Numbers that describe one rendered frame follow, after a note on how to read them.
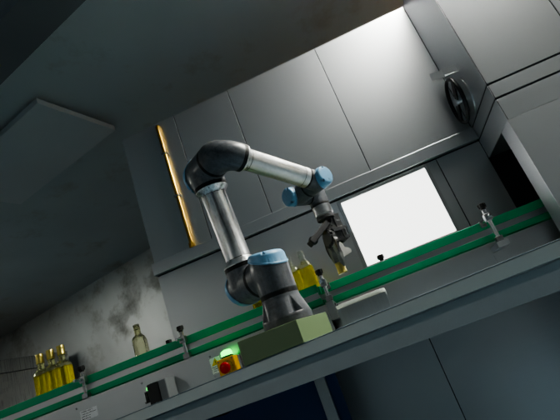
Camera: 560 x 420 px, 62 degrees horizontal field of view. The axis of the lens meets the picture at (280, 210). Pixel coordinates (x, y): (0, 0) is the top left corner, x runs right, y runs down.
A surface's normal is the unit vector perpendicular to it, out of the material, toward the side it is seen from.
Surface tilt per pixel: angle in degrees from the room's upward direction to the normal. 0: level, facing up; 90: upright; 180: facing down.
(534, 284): 90
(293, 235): 90
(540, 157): 90
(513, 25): 90
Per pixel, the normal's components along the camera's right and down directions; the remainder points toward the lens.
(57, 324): -0.50, -0.13
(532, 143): -0.25, -0.25
